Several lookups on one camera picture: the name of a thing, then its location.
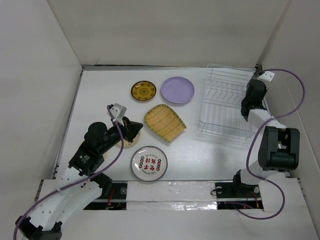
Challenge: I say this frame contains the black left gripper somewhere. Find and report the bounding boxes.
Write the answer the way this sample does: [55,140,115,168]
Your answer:
[100,115,143,154]

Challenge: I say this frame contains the cream plate with motifs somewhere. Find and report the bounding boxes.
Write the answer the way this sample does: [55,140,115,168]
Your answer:
[123,131,141,149]

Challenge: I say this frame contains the bamboo weave pattern tray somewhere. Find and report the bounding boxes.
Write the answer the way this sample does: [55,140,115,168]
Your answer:
[143,103,187,144]

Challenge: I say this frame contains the white plate red characters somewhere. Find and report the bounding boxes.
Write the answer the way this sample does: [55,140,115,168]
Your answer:
[130,146,168,183]

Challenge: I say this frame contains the black floral square plate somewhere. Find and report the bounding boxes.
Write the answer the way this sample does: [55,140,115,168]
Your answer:
[252,63,263,79]

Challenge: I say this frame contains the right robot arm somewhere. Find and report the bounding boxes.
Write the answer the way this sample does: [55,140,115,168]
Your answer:
[231,71,300,197]

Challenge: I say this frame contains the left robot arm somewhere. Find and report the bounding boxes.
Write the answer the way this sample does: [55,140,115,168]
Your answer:
[13,116,143,240]

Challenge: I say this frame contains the cream plate with ink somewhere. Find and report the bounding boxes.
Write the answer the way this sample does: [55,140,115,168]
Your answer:
[102,152,108,160]

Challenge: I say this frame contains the yellow brown patterned plate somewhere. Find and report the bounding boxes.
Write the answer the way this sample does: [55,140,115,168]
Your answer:
[130,80,157,102]

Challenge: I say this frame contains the purple round plate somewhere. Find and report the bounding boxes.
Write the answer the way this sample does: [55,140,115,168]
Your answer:
[160,76,195,104]

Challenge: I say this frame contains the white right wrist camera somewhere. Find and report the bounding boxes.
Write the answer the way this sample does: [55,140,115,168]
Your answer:
[257,71,275,89]

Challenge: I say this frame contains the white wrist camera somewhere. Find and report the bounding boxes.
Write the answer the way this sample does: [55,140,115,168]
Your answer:
[257,71,275,89]
[106,103,127,126]

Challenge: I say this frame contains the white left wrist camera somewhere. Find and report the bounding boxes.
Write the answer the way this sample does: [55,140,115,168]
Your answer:
[106,103,127,126]

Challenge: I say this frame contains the white wire dish rack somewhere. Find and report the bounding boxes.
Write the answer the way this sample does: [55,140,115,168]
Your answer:
[198,64,256,140]

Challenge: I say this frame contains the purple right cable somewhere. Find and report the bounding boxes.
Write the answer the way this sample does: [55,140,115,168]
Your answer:
[234,68,307,220]

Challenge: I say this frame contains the purple cable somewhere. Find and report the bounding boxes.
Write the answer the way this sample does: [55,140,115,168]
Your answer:
[12,104,125,240]
[234,68,307,220]

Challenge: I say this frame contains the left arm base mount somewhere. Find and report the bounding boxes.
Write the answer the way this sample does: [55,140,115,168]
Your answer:
[84,181,128,211]

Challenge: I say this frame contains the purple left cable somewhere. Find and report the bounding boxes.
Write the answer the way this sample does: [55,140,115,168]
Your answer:
[12,104,125,240]

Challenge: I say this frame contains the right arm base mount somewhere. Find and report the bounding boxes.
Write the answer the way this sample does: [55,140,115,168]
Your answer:
[210,175,264,210]

